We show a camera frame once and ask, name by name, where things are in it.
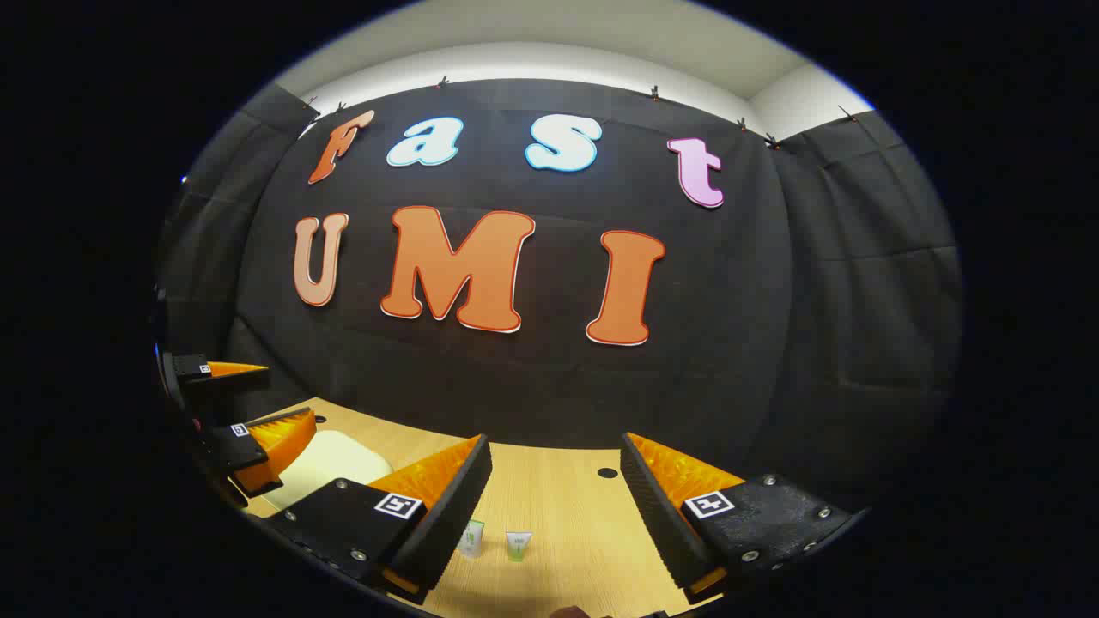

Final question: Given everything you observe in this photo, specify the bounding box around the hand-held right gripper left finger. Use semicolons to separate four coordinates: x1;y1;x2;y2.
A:
262;433;495;606

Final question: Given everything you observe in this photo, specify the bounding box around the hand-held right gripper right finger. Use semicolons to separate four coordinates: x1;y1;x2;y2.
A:
620;432;859;606

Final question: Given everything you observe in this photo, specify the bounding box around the pale yellow suitcase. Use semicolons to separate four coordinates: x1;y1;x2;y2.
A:
258;429;394;513

